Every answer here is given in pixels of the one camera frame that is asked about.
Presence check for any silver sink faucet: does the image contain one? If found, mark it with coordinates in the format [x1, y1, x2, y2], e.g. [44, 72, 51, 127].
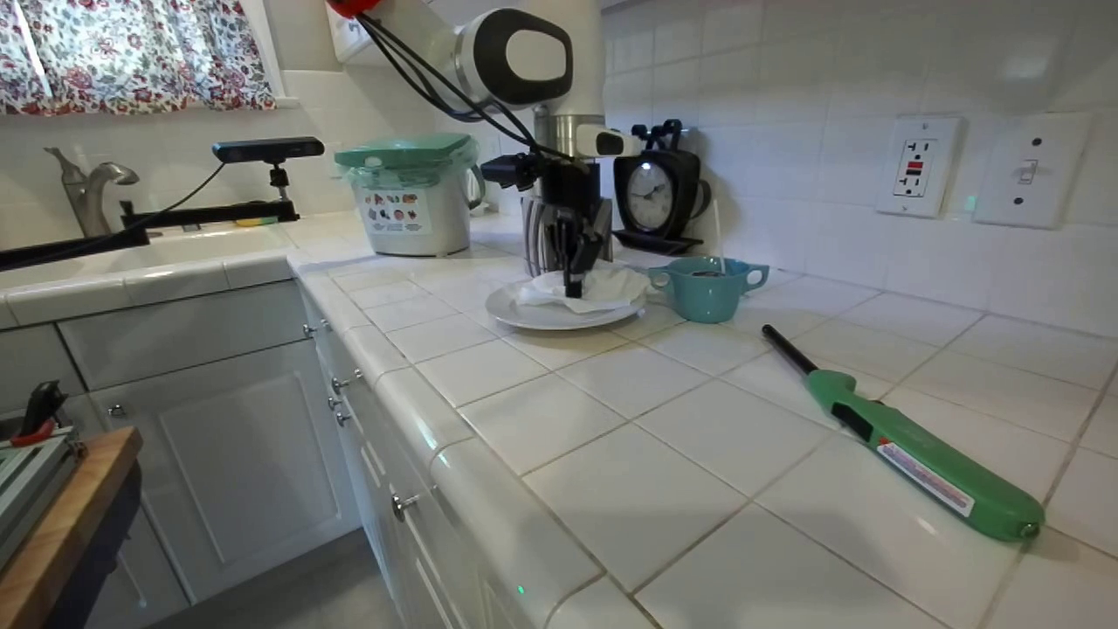
[51, 145, 141, 236]

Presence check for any white power outlet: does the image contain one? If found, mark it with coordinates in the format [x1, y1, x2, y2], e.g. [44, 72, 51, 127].
[878, 114, 964, 220]

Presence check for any wooden side table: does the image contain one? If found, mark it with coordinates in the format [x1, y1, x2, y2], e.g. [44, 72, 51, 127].
[0, 428, 141, 629]

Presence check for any white cabinet door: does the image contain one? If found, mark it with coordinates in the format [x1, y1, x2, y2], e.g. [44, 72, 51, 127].
[96, 342, 356, 602]

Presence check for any white light switch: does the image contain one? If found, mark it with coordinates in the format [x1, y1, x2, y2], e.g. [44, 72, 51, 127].
[974, 114, 1089, 232]

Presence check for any black camera on stand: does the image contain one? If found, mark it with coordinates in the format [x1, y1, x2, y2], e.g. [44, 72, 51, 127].
[0, 134, 327, 271]

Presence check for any teal measuring cup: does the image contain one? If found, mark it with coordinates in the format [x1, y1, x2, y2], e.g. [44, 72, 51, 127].
[649, 256, 768, 326]

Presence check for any white ceramic plate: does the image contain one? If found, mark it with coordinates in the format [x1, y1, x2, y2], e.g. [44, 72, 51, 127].
[485, 283, 646, 333]

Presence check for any white tissue paper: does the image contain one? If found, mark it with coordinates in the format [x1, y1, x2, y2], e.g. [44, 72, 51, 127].
[514, 265, 649, 315]

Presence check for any green long lighter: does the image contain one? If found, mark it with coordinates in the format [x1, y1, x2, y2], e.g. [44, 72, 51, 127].
[761, 326, 1045, 543]

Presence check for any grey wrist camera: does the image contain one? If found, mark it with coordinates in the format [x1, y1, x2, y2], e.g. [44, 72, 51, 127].
[533, 108, 624, 157]

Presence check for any floral curtain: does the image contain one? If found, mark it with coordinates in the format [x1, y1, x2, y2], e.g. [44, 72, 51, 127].
[0, 0, 276, 119]

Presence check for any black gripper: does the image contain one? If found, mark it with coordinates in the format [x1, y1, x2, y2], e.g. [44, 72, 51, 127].
[538, 159, 613, 296]

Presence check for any black table clock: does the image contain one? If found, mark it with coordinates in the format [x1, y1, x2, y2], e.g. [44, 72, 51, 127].
[614, 119, 712, 256]

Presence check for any white bin green lid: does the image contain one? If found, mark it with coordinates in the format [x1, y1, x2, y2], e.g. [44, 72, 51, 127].
[334, 134, 485, 257]

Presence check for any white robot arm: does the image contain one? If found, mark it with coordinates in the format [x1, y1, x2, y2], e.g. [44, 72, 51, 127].
[326, 0, 624, 296]

